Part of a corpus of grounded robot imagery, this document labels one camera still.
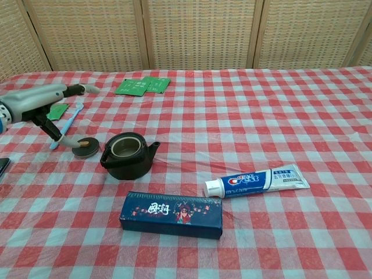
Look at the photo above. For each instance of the dark blue printed box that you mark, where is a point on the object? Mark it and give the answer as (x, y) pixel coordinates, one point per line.
(171, 215)

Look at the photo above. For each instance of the light blue toothbrush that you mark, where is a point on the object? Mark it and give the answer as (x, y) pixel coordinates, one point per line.
(72, 116)

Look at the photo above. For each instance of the blue white toothpaste tube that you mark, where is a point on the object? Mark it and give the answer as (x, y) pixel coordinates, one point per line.
(253, 180)

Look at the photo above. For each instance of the green tea packet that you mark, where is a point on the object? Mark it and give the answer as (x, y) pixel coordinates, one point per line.
(130, 87)
(58, 112)
(160, 84)

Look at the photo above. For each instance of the black smartphone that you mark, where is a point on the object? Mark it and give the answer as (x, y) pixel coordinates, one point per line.
(3, 167)

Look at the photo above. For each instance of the black teapot lid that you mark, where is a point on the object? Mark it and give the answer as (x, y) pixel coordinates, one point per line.
(87, 151)

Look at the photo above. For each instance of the woven bamboo folding screen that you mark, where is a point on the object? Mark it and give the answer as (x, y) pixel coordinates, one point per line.
(197, 32)

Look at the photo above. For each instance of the red white checkered tablecloth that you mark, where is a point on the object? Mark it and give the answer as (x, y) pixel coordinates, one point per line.
(232, 122)

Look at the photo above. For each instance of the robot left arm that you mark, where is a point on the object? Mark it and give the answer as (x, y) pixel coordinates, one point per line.
(4, 119)

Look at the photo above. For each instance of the robot left five-finger hand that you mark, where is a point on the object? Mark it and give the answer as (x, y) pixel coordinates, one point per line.
(32, 98)

